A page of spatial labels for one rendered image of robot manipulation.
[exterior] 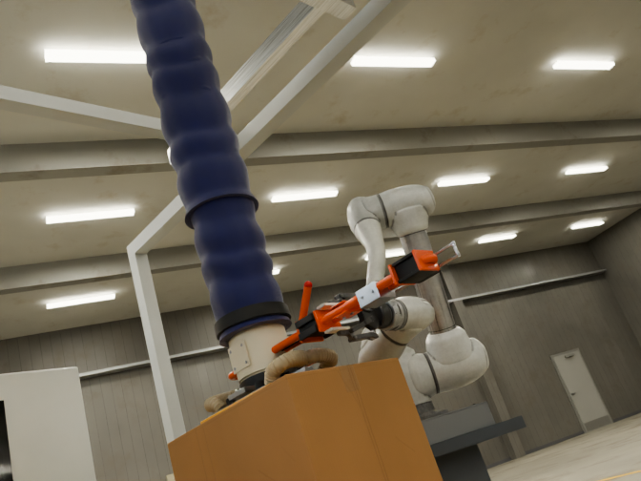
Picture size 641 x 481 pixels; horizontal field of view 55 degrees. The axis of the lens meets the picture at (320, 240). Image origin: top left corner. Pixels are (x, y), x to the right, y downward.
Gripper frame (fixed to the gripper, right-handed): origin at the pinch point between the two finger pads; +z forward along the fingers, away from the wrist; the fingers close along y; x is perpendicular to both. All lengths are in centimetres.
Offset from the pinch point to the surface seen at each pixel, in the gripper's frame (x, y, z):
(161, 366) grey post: 345, -94, -159
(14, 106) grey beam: 191, -211, -6
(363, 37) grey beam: 52, -199, -163
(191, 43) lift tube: 20, -108, 3
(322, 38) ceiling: 220, -421, -372
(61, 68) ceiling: 366, -420, -130
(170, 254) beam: 737, -409, -460
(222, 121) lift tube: 20, -77, -1
